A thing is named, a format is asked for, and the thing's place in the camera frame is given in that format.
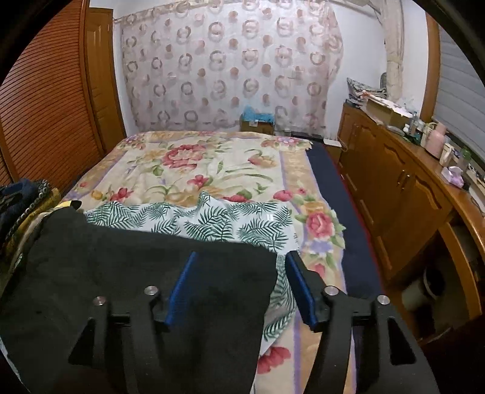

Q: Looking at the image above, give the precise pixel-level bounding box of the beige window curtain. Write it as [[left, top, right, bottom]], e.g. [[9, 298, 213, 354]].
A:
[[366, 0, 404, 101]]

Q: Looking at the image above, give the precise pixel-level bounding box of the pink thermos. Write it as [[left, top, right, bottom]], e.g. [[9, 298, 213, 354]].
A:
[[427, 124, 448, 159]]

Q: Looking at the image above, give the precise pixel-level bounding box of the white cylindrical bin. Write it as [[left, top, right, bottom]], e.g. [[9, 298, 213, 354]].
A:
[[402, 265, 446, 311]]

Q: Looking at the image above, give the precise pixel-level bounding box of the fern-print sheet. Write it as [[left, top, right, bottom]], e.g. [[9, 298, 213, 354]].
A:
[[84, 190, 300, 342]]

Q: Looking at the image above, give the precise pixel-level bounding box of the wooden louvered wardrobe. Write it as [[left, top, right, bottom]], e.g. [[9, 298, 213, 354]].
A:
[[0, 0, 125, 186]]

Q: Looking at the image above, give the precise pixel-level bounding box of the pile of folded clothes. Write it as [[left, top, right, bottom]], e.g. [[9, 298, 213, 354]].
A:
[[4, 181, 61, 247]]

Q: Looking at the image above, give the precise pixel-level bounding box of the wooden sideboard cabinet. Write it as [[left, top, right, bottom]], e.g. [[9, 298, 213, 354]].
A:
[[335, 102, 485, 342]]

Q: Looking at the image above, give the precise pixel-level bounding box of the open cardboard box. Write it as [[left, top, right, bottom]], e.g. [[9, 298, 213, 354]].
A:
[[366, 99, 412, 127]]

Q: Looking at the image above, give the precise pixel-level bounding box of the pink tissue pack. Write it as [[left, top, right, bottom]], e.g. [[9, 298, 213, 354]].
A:
[[441, 166, 465, 187]]

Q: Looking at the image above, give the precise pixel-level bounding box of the black fleece garment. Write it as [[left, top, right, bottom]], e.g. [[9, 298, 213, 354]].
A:
[[0, 208, 279, 394]]

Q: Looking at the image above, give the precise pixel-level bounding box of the navy bed sheet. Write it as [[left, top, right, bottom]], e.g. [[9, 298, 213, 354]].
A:
[[306, 142, 389, 304]]

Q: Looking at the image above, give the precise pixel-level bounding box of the circle-patterned sheer curtain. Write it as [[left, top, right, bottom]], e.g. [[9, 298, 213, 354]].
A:
[[115, 0, 343, 137]]

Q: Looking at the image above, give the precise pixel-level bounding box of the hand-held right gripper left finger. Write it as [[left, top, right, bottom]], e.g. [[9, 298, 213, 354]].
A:
[[68, 251, 200, 394]]

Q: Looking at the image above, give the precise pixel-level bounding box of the floral blanket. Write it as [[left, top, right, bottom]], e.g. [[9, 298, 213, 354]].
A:
[[62, 131, 357, 394]]

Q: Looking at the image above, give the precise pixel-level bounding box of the box with blue cloth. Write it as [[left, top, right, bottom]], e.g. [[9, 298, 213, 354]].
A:
[[239, 106, 275, 133]]

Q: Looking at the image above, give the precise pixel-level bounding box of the grey window blind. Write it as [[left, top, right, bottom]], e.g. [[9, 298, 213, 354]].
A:
[[432, 26, 485, 186]]

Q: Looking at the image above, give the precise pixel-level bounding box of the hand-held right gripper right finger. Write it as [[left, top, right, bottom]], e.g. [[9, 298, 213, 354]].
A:
[[285, 251, 440, 394]]

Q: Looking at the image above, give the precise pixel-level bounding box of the yellow garment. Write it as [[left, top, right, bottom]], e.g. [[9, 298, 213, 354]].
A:
[[15, 200, 82, 258]]

